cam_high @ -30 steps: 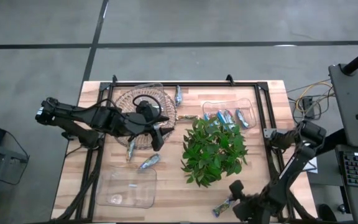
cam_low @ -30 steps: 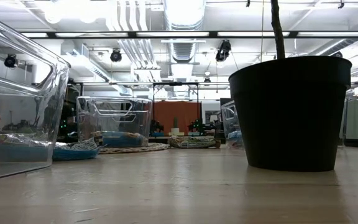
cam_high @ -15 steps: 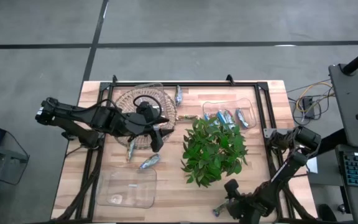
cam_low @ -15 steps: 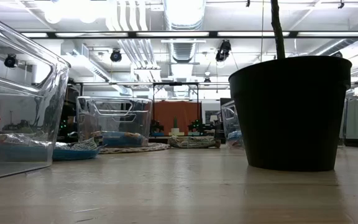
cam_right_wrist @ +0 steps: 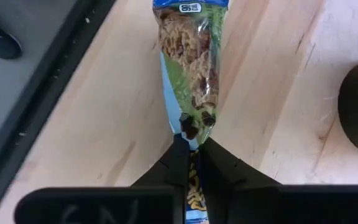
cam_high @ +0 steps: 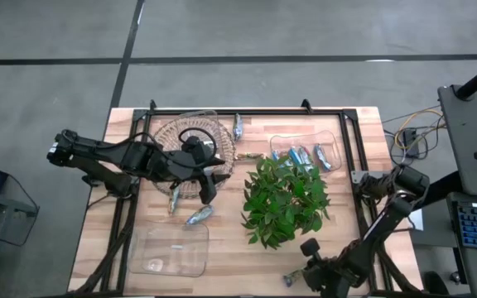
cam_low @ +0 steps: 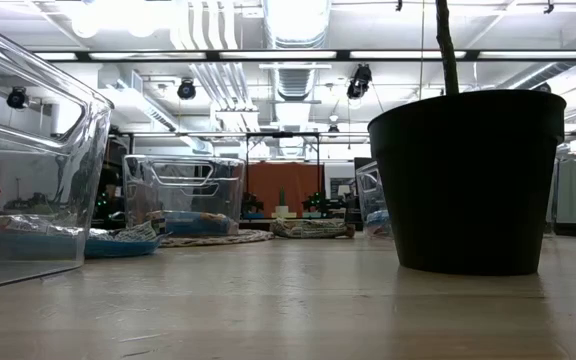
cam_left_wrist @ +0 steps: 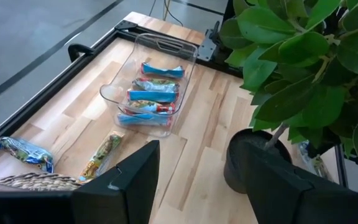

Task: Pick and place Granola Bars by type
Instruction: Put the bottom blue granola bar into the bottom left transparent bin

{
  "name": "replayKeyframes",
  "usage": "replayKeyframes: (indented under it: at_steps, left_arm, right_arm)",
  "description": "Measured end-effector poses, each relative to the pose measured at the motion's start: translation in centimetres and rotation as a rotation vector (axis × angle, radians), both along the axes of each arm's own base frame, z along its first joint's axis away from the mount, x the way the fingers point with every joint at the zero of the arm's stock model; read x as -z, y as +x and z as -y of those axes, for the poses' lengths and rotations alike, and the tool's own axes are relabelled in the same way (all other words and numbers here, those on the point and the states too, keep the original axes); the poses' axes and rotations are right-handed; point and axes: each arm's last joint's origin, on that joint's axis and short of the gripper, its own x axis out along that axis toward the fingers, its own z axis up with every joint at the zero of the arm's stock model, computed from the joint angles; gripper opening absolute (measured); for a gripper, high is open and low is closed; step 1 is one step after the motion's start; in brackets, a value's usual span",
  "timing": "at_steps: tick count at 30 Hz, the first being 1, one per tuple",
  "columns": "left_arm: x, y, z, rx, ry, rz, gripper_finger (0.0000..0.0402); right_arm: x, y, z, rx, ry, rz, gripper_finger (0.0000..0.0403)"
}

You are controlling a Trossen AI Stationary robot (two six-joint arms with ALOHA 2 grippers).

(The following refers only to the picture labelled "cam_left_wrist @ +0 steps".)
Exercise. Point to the black plastic plant pot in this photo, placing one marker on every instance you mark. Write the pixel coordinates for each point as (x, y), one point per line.
(291, 46)

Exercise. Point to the black frame clamp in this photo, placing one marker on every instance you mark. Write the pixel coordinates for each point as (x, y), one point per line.
(79, 48)

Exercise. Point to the blue candy top middle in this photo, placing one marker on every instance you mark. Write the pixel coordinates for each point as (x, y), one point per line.
(26, 152)

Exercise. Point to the yellow green granola bar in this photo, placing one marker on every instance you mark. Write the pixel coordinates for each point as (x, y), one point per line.
(102, 155)

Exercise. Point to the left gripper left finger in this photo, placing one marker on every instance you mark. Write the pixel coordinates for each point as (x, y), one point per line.
(129, 193)

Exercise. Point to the blue red green granola bar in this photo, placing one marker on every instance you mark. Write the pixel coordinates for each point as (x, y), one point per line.
(151, 106)

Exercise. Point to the black metal table frame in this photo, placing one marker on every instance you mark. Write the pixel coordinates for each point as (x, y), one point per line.
(17, 124)

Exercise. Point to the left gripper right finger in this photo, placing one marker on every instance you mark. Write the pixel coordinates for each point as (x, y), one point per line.
(269, 186)

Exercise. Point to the clear plastic bin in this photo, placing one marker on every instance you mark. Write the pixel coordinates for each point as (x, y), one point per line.
(113, 93)

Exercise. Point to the round woven placemat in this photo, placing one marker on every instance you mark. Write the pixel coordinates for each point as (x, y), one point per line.
(36, 182)

